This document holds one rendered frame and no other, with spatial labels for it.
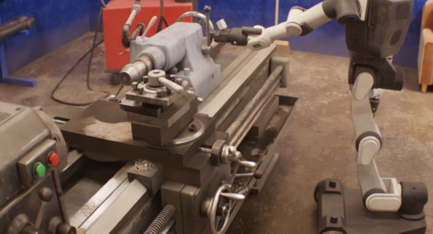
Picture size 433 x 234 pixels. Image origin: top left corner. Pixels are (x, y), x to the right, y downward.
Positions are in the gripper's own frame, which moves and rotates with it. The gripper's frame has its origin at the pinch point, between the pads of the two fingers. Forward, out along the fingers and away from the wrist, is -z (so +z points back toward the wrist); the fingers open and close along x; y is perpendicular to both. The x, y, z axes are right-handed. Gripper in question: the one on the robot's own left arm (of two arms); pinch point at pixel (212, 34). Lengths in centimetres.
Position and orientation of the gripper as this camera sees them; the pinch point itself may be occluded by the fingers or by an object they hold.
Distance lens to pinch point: 257.7
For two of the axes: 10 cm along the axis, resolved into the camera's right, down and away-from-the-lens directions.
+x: 3.4, -4.0, 8.5
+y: 0.0, -9.1, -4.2
